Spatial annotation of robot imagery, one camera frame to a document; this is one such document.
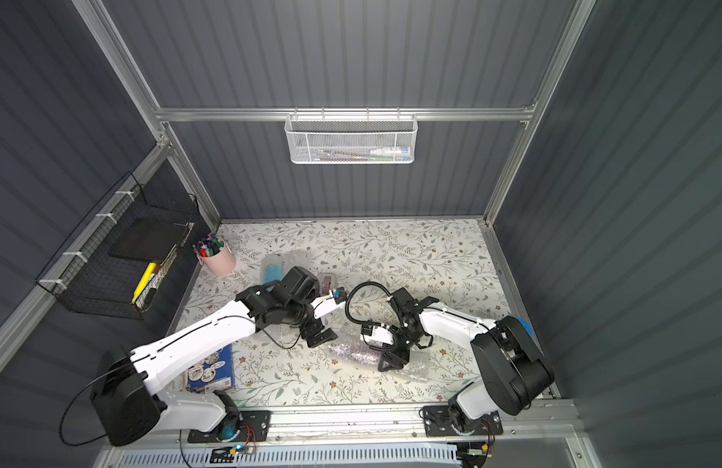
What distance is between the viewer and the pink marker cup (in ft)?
3.17

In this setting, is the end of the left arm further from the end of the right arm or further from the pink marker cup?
the pink marker cup

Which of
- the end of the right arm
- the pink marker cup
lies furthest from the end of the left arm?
the pink marker cup
